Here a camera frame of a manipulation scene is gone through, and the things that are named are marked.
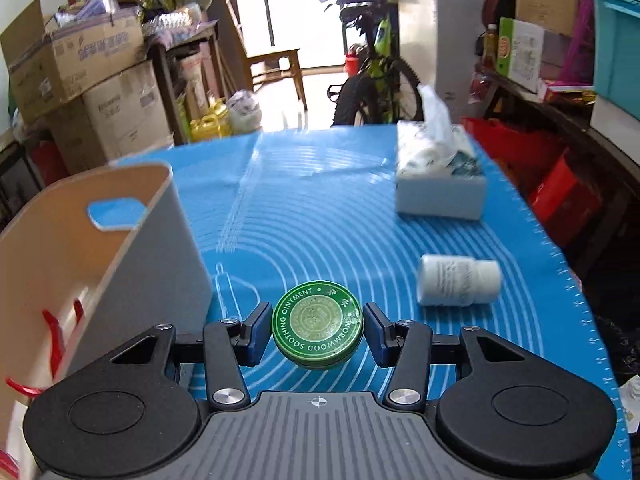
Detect white pill bottle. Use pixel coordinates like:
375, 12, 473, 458
416, 255, 502, 307

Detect green ointment tin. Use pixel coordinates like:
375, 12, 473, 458
271, 281, 364, 370

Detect beige plastic storage basket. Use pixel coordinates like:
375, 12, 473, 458
1, 162, 213, 479

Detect red ultraman action figure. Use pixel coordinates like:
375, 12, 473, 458
4, 309, 68, 400

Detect blue silicone baking mat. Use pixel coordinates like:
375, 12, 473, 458
145, 127, 631, 479

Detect tissue box with tissue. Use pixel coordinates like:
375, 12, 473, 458
395, 84, 487, 221

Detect red bags under shelf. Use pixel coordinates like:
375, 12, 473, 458
461, 117, 602, 247

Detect yellow oil jug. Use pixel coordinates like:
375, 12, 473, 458
190, 100, 232, 143

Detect lower stacked cardboard box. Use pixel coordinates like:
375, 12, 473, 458
46, 61, 174, 174

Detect green black bicycle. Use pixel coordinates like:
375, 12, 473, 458
322, 0, 424, 126

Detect wooden chair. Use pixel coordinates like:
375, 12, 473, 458
224, 0, 308, 112

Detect green white product box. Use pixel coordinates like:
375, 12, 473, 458
496, 18, 544, 93

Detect white chest freezer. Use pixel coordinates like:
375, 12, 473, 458
398, 0, 484, 122

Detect open top cardboard box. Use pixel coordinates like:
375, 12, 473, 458
1, 0, 144, 124

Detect teal plastic storage bin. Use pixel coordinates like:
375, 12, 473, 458
593, 0, 640, 119

